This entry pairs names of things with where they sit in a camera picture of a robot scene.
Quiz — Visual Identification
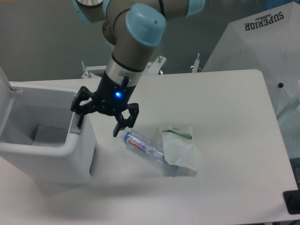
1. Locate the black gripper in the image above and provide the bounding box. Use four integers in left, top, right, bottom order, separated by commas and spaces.
70, 72, 139, 137

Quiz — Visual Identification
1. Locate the clear plastic water bottle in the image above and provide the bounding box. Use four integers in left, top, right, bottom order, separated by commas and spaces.
120, 130, 179, 174

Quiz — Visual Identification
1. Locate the white push-button trash can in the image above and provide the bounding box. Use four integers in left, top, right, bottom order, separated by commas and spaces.
0, 72, 97, 185

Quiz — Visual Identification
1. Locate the white and green plastic pouch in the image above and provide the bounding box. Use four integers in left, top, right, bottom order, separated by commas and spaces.
159, 124, 198, 171

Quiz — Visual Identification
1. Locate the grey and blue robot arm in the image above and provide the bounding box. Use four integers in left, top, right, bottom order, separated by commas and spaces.
71, 0, 205, 136

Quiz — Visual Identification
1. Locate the white Superior umbrella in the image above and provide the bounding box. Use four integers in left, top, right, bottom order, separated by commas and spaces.
203, 1, 300, 114

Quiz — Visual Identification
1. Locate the black device at table edge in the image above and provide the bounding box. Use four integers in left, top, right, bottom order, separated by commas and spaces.
283, 190, 300, 215

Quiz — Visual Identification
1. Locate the white metal mounting frame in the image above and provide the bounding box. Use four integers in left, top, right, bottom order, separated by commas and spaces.
81, 53, 202, 79

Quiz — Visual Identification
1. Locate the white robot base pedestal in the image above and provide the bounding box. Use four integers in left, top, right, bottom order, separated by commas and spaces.
102, 20, 117, 46

